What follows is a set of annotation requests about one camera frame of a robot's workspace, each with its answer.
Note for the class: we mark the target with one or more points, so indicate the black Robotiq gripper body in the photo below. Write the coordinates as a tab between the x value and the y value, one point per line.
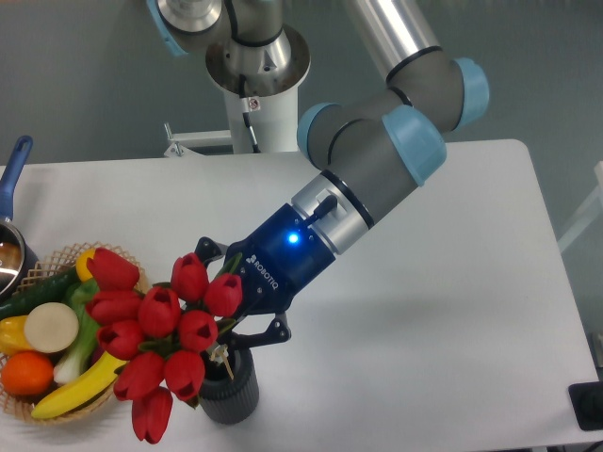
277	261

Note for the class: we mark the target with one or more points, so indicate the woven wicker basket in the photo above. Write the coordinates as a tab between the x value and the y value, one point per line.
56	262

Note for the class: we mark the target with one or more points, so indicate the white frame at right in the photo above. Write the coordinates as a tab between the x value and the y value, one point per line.
587	212

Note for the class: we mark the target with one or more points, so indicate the green cucumber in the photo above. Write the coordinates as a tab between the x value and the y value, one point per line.
51	289

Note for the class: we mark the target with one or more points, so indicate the yellow lemon squash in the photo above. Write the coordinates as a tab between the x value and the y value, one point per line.
81	265

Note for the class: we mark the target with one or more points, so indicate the beige round disc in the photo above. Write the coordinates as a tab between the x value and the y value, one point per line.
51	327

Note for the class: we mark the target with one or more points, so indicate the yellow bell pepper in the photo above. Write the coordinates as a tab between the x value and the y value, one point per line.
12	336

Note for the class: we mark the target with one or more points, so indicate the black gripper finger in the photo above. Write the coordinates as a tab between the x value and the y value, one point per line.
207	250
277	332

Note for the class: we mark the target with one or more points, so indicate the black device at table edge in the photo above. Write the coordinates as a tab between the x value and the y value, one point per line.
586	399

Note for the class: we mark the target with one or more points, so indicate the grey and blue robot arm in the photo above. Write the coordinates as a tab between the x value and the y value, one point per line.
370	156

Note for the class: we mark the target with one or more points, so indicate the yellow banana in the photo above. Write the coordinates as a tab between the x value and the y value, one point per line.
79	391

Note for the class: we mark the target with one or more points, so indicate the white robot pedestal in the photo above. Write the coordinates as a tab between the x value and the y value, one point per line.
260	91

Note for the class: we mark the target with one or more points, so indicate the blue handled saucepan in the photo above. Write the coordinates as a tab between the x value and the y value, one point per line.
16	256

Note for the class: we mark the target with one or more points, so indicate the orange fruit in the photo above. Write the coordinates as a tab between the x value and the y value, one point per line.
27	373

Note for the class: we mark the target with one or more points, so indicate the dark grey ribbed vase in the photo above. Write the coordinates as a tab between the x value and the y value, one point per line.
227	400

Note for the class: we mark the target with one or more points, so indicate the red tulip bouquet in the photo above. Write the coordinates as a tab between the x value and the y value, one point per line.
165	335

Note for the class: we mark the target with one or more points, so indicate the green bok choy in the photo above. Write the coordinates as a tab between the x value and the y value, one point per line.
74	362

